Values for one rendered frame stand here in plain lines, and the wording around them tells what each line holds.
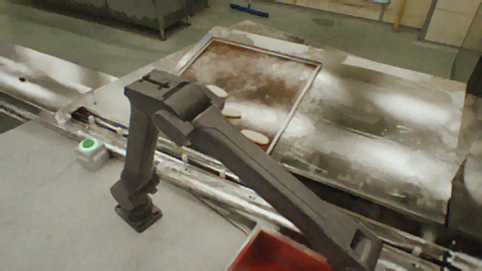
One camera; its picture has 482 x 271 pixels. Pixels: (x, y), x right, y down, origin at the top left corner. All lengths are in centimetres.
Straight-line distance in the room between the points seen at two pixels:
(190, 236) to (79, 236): 30
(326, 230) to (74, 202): 78
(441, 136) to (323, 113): 37
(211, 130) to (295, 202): 17
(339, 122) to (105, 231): 78
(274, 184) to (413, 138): 71
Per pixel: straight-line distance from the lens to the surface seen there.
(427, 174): 111
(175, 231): 97
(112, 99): 151
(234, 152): 54
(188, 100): 56
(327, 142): 110
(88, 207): 109
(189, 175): 104
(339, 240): 56
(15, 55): 212
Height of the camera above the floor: 161
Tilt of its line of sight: 40 degrees down
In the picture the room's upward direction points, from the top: straight up
